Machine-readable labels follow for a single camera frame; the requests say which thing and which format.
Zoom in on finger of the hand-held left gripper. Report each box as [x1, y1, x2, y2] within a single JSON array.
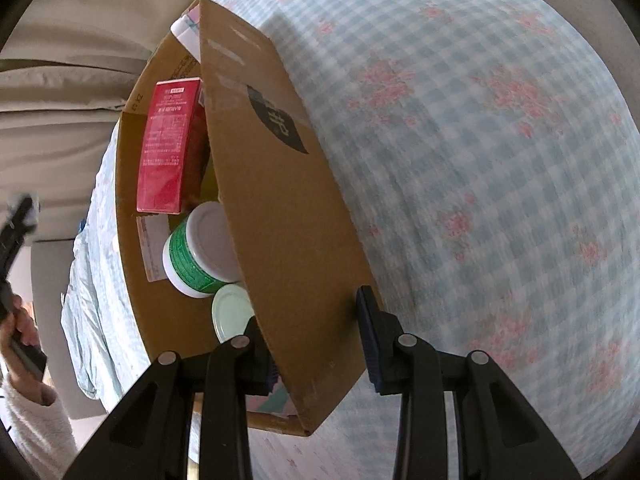
[[0, 194, 41, 281]]

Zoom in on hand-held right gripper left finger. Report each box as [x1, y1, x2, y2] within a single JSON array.
[[62, 314, 277, 480]]

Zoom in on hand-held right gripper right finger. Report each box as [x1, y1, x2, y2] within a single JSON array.
[[356, 285, 581, 480]]

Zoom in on pale green lidded jar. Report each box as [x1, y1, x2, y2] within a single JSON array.
[[211, 282, 257, 345]]

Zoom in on green and white jar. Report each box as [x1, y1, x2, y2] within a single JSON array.
[[162, 201, 246, 299]]

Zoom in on brown cardboard box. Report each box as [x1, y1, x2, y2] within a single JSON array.
[[114, 0, 386, 437]]

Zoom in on red carton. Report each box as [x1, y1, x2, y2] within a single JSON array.
[[136, 77, 211, 216]]

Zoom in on person's left hand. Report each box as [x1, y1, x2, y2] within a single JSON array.
[[10, 294, 42, 347]]

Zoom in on pastel printed packet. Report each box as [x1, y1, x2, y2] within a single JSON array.
[[245, 382, 296, 417]]

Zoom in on light blue quilt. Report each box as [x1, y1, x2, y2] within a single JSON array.
[[60, 125, 151, 401]]

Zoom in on yellow tape roll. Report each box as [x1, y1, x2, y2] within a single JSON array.
[[200, 157, 223, 205]]

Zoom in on checkered floral bed sheet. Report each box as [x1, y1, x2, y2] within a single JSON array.
[[187, 0, 640, 480]]

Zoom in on white printed packet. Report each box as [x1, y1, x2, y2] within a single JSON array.
[[170, 9, 203, 66]]

